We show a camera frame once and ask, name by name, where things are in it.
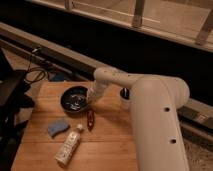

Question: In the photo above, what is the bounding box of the dark ceramic bowl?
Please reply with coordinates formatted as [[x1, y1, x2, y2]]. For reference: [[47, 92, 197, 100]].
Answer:
[[60, 86, 89, 114]]

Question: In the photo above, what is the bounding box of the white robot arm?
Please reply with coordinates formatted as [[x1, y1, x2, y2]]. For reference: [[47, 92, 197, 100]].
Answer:
[[88, 67, 190, 171]]

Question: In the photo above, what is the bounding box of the red pocket knife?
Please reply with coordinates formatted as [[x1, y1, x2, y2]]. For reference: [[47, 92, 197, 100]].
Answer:
[[87, 110, 95, 131]]

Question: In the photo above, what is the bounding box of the white cup with utensils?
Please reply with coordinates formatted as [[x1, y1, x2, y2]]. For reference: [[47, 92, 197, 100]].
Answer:
[[120, 88, 130, 110]]

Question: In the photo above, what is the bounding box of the blue sponge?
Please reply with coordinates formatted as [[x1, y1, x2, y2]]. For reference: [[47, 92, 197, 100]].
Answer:
[[47, 119, 70, 137]]

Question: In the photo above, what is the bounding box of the clear plastic bottle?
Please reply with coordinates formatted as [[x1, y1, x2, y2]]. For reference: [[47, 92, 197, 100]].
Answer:
[[55, 124, 83, 165]]

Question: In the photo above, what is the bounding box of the black stand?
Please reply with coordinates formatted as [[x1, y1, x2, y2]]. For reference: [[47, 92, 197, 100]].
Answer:
[[0, 48, 35, 171]]

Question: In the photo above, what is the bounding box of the metal window railing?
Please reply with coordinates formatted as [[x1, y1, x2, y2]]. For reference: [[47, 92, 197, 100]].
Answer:
[[27, 0, 213, 53]]

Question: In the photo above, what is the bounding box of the black cable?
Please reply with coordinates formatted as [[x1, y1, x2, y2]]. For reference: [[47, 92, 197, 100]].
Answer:
[[23, 47, 54, 84]]

